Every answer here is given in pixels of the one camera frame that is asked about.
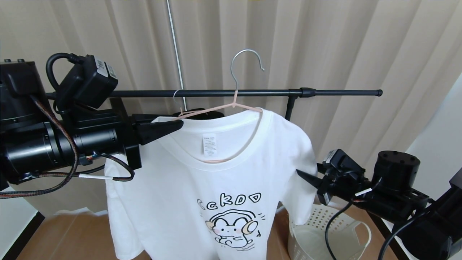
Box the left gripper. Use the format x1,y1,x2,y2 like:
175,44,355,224
5,97,142,178

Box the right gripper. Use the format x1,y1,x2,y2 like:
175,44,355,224
296,169,409,223

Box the white garment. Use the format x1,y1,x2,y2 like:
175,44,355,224
105,107,319,260

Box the pink clothes hanger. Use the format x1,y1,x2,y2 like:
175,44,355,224
178,49,265,164
173,90,209,119

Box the black shorts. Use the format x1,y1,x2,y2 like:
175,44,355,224
173,108,226,120

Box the white laundry basket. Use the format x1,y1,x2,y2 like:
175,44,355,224
288,204,372,260

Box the black clothes rack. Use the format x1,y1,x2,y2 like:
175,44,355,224
45,88,383,121

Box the beige curtain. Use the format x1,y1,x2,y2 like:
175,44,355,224
0,0,462,217

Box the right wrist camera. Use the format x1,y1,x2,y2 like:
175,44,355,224
322,149,366,178

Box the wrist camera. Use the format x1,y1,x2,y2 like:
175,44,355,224
55,55,119,112
322,149,366,178

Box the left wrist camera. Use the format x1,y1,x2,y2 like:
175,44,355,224
55,55,119,112

